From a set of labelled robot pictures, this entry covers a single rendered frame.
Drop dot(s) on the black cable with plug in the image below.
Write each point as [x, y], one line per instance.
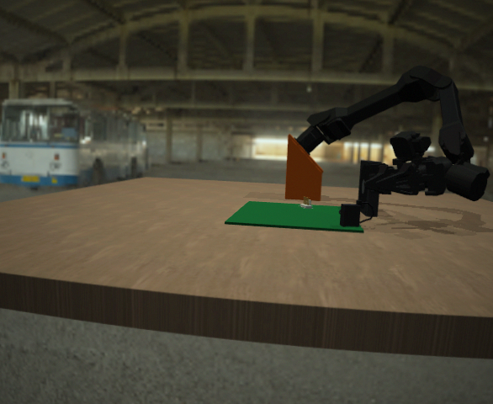
[350, 214]

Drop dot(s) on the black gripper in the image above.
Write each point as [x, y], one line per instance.
[409, 178]

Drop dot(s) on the green circuit board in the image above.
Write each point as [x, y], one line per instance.
[294, 216]

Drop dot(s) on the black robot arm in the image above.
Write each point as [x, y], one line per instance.
[419, 83]

